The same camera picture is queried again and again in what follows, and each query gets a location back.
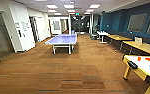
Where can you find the grey recessed doorway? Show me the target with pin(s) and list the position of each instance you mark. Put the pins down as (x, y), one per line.
(1, 35)

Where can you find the yellow air hockey table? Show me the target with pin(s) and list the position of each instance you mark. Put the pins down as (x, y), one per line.
(142, 68)

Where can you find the grey round trash bin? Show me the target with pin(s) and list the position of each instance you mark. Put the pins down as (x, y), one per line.
(93, 36)

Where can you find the orange bowl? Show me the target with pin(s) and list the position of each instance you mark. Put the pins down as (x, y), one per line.
(149, 59)

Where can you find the white wall sign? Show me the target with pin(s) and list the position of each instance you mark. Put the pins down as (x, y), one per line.
(17, 25)
(25, 25)

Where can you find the light wooden chair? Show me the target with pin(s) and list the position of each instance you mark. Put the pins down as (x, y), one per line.
(138, 40)

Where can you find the blue ping-pong table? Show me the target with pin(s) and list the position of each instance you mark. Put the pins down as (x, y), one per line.
(61, 39)

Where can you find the black card reader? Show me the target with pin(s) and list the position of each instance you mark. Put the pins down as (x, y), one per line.
(20, 33)

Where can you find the dark glass entrance doors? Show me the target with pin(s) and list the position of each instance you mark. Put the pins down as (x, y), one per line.
(80, 25)

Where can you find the ceiling light panel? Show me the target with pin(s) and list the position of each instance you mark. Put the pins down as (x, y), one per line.
(69, 6)
(94, 6)
(51, 6)

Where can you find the white door glass pane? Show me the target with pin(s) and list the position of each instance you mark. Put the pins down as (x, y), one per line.
(55, 26)

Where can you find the white open door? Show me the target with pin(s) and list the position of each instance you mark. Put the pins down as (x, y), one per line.
(41, 29)

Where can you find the small white table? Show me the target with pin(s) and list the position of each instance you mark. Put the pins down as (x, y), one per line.
(102, 33)

